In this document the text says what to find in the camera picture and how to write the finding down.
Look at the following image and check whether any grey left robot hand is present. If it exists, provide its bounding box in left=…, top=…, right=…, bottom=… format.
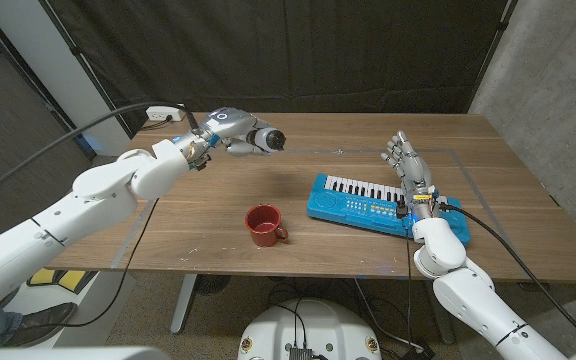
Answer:
left=187, top=106, right=277, bottom=159

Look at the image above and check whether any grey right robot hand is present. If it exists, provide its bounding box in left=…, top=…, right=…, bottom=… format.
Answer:
left=380, top=130, right=442, bottom=222

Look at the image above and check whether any frosted oil cruet black label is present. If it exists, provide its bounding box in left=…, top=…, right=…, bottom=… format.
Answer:
left=252, top=126, right=287, bottom=154

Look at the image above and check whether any blue toy piano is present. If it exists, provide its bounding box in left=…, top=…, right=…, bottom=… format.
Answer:
left=305, top=172, right=472, bottom=246

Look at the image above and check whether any red enamel mug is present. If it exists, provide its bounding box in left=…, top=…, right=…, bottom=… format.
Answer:
left=244, top=203, right=290, bottom=248

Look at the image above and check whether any white power strip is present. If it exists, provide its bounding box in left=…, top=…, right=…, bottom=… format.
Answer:
left=145, top=103, right=188, bottom=122

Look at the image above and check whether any black backdrop curtain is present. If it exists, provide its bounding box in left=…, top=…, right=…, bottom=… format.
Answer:
left=37, top=0, right=519, bottom=137

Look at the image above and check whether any black backdrop stand pole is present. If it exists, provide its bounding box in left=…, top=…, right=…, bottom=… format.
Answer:
left=37, top=0, right=135, bottom=139
left=467, top=0, right=519, bottom=114

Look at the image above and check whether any white table leg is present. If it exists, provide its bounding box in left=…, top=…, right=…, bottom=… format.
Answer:
left=425, top=279, right=455, bottom=345
left=170, top=273, right=198, bottom=335

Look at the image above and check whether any black round fan base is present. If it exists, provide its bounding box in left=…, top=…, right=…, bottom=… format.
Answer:
left=193, top=273, right=232, bottom=297

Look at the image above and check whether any black power adapter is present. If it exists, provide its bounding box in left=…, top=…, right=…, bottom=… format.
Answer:
left=399, top=341, right=437, bottom=360

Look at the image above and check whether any white robot torso base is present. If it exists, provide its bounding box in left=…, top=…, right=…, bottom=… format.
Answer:
left=237, top=297, right=383, bottom=360

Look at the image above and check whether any dark leather shoe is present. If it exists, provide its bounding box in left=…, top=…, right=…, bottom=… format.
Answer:
left=5, top=301, right=79, bottom=347

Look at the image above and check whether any white robot chest edge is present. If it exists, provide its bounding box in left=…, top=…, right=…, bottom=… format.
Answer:
left=0, top=346, right=172, bottom=360

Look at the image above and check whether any black power strip cord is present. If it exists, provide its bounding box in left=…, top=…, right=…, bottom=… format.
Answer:
left=140, top=115, right=174, bottom=132

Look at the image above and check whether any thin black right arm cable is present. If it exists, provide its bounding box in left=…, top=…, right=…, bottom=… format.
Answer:
left=403, top=214, right=415, bottom=352

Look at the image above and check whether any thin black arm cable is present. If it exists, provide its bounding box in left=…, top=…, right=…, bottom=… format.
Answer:
left=17, top=198, right=160, bottom=331
left=403, top=214, right=415, bottom=352

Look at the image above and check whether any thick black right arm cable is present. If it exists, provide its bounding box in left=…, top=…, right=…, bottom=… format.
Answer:
left=437, top=201, right=576, bottom=348

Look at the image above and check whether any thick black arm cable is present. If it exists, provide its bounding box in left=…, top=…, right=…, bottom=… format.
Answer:
left=0, top=101, right=202, bottom=204
left=437, top=201, right=576, bottom=348

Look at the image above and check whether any grey floor cable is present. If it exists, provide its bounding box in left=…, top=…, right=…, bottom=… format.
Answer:
left=352, top=278, right=425, bottom=352

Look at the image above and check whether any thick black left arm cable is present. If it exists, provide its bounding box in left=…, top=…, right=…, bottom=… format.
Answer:
left=0, top=101, right=202, bottom=204

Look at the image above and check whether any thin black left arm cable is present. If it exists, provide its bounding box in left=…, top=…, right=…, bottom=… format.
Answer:
left=17, top=198, right=160, bottom=331

